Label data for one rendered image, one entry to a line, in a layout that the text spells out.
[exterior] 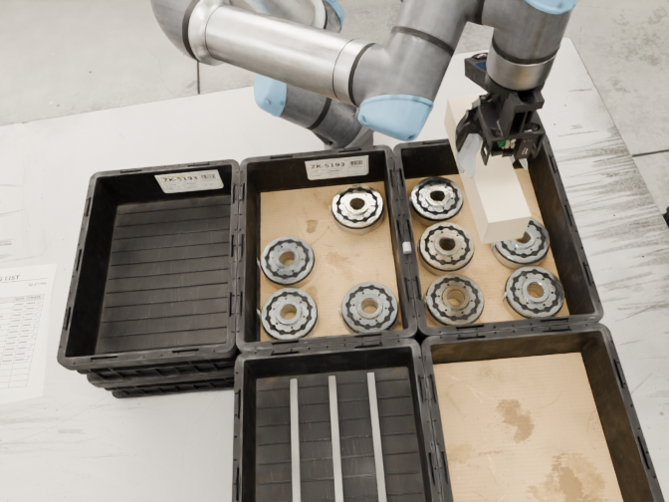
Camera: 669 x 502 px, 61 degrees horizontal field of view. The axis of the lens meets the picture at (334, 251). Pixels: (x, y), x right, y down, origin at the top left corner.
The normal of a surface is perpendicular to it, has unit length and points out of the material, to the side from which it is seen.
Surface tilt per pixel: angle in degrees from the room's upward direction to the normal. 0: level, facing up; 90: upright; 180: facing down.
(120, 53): 0
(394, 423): 0
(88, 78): 0
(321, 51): 31
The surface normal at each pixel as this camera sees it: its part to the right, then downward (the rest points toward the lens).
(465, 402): -0.07, -0.48
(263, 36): -0.47, -0.14
